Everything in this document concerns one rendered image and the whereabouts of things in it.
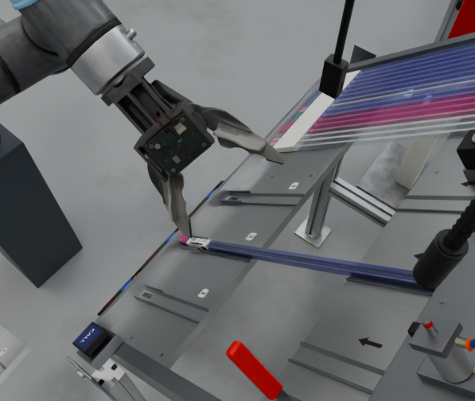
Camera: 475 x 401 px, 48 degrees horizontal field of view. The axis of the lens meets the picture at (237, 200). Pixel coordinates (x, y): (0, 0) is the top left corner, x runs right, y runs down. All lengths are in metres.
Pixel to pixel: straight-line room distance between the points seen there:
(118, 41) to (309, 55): 1.65
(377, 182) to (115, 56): 1.37
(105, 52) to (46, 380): 1.19
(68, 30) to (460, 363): 0.47
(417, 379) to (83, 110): 1.80
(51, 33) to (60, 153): 1.38
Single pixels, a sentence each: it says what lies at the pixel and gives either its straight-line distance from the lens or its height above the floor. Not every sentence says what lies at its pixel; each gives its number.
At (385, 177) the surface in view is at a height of 0.01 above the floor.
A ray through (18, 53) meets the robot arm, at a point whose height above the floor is 1.08.
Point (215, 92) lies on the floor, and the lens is 2.06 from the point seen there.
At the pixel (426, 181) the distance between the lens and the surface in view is 0.68.
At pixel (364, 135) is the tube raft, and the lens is 0.82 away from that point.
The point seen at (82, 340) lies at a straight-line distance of 0.79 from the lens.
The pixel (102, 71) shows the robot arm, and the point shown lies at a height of 1.11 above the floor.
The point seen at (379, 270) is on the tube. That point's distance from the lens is 0.57.
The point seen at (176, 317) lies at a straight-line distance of 0.75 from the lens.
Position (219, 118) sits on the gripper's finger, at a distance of 0.64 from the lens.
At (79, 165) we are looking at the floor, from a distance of 1.93.
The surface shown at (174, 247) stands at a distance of 0.89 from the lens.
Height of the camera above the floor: 1.53
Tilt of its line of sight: 59 degrees down
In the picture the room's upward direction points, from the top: straight up
